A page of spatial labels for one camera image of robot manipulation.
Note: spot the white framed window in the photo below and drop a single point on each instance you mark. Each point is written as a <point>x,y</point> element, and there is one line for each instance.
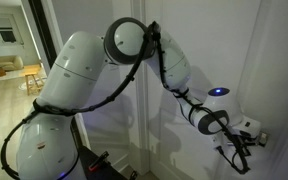
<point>0,31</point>

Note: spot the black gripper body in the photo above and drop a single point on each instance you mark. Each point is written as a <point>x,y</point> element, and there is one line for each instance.
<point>242,140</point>

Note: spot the small wooden stool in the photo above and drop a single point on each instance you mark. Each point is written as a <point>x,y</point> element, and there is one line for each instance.
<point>32,70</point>

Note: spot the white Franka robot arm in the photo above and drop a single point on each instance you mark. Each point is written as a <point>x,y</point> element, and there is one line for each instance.
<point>77,66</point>

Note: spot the white panel door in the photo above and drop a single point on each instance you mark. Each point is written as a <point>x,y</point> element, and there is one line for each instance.
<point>210,40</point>

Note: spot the black robot cart platform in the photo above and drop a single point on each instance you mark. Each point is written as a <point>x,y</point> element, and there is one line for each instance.
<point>97,173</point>

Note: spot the black clamp with orange grip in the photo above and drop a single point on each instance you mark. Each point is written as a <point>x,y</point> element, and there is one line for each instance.
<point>134,175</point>
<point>97,163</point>

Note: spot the beige sofa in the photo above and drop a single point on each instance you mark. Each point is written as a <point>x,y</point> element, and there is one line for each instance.
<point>4,62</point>

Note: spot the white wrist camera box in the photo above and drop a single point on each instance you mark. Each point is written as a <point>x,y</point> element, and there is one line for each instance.
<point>247,124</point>

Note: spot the white door frame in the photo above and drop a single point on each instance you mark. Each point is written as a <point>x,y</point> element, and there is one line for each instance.
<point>139,100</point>

